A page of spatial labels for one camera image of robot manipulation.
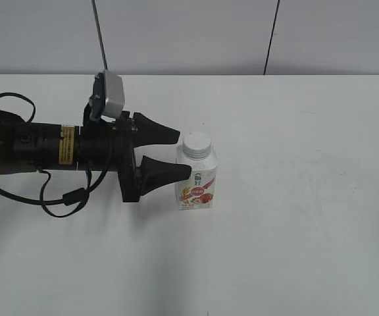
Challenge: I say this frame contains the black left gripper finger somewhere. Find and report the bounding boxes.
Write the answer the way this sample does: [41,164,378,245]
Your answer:
[133,112,180,147]
[136,156,192,196]

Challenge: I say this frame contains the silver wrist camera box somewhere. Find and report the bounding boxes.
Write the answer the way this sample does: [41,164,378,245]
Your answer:
[84,70,126,128]

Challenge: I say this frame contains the black camera cable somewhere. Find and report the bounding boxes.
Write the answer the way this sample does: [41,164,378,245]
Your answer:
[0,92,111,218]

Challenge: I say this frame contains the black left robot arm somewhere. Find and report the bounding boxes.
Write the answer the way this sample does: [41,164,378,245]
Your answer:
[0,110,191,202]

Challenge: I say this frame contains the white screw cap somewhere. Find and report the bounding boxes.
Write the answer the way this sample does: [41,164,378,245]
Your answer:
[182,132,212,159]

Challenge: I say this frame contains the white yogurt carton bottle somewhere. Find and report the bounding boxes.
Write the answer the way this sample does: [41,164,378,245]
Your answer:
[175,145,218,210]

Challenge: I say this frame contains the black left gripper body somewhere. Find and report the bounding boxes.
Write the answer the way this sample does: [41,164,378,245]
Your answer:
[78,111,141,203]

